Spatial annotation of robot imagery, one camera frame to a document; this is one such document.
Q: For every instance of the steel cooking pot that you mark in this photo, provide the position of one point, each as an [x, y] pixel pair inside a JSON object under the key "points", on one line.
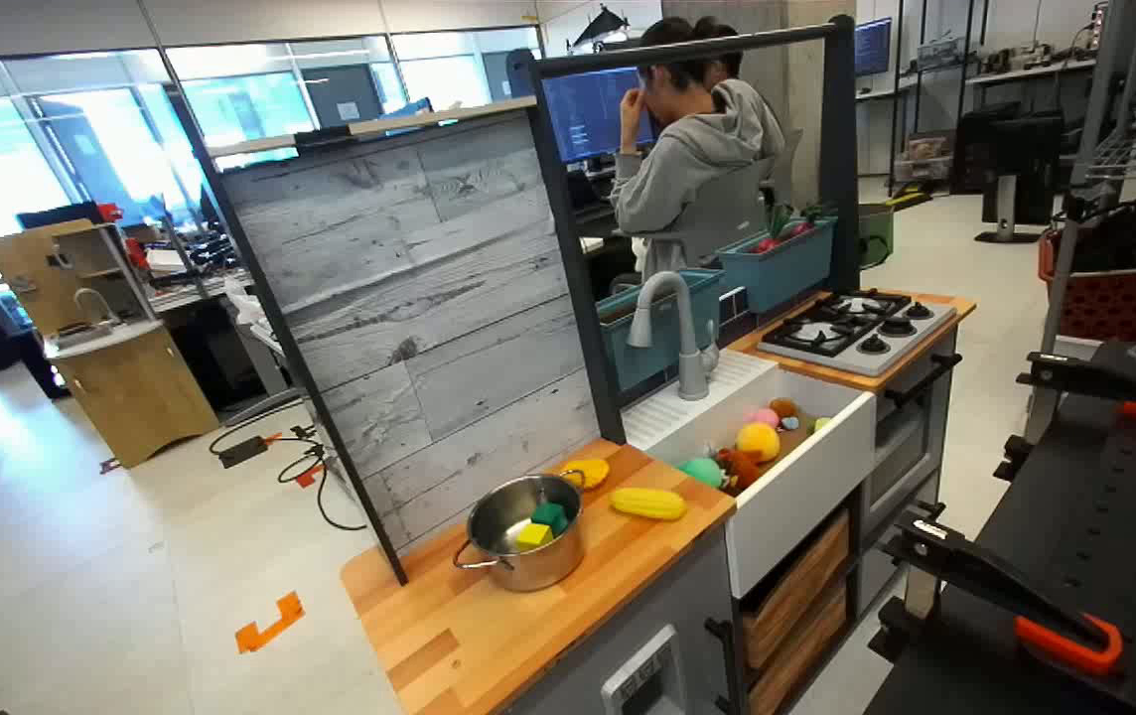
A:
{"points": [[529, 561]]}

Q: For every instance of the black kitchen frame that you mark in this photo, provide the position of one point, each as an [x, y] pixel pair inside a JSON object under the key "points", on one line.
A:
{"points": [[841, 131]]}

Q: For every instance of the grey toy stove top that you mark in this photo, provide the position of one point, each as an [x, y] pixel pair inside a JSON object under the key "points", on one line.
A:
{"points": [[862, 346]]}

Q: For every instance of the yellow lemon toy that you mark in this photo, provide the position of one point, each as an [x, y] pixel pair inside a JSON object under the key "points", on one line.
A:
{"points": [[585, 475]]}

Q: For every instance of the wooden toy kitchen cabinet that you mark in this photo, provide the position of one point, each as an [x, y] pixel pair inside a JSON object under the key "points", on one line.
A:
{"points": [[488, 625]]}

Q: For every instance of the plywood cabinet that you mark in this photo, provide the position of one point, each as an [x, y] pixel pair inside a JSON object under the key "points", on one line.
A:
{"points": [[132, 380]]}

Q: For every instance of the grey wood backsplash panel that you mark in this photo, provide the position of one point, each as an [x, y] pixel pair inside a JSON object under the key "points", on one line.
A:
{"points": [[423, 302]]}

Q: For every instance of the pink round toy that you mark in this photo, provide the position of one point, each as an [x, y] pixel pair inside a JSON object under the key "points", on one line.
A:
{"points": [[765, 417]]}

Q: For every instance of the person in grey hoodie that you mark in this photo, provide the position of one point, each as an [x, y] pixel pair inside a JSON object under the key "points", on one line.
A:
{"points": [[699, 174]]}

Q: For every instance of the brown toy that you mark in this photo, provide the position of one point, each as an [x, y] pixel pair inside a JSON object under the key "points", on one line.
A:
{"points": [[735, 465]]}

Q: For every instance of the white toy sink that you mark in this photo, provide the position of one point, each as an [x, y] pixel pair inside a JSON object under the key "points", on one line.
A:
{"points": [[809, 494]]}

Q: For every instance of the green round toy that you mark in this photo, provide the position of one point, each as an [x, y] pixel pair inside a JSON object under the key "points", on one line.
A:
{"points": [[704, 470]]}

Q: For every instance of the yellow toy in pot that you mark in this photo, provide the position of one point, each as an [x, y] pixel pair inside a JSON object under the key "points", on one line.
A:
{"points": [[529, 532]]}

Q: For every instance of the yellow round toy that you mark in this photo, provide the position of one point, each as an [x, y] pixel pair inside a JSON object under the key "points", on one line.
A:
{"points": [[761, 444]]}

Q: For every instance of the blue computer monitor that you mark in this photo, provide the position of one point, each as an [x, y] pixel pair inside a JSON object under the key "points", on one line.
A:
{"points": [[589, 113]]}

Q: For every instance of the green toy in pot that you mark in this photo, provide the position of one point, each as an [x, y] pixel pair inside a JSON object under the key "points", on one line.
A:
{"points": [[548, 514]]}

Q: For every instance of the grey toy faucet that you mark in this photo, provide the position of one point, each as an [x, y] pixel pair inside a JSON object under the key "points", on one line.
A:
{"points": [[694, 359]]}

